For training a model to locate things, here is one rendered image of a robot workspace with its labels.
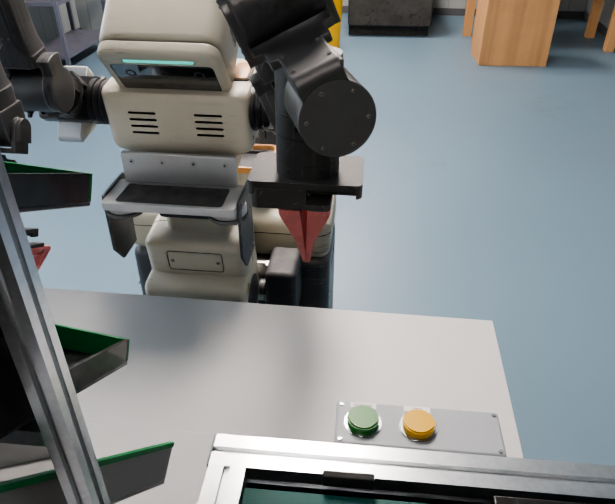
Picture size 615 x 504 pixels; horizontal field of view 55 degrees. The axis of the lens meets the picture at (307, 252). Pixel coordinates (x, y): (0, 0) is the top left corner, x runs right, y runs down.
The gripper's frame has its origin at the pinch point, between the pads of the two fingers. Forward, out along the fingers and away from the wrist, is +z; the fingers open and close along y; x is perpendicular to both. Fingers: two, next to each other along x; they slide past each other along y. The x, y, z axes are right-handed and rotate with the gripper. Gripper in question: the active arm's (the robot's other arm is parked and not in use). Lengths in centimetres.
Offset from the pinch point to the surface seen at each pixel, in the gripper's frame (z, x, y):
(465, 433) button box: 27.0, 2.2, 19.9
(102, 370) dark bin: 2.5, -15.8, -15.2
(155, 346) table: 37, 24, -29
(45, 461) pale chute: 21.1, -11.5, -26.7
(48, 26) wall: 93, 519, -304
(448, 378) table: 36.8, 21.8, 21.1
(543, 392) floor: 121, 105, 74
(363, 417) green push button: 25.9, 2.4, 7.1
